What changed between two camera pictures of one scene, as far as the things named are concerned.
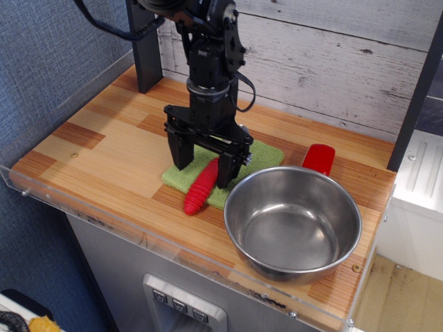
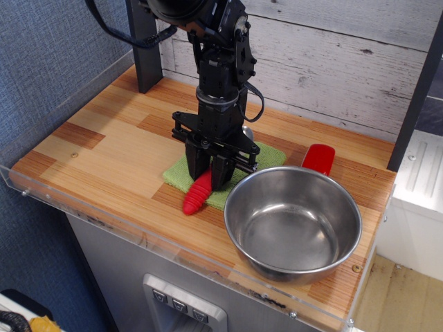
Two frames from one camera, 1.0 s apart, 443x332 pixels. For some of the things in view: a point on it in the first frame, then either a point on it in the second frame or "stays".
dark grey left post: x=147 y=50 stays
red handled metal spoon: x=204 y=188 stays
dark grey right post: x=421 y=91 stays
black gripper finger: x=182 y=149 -> x=199 y=159
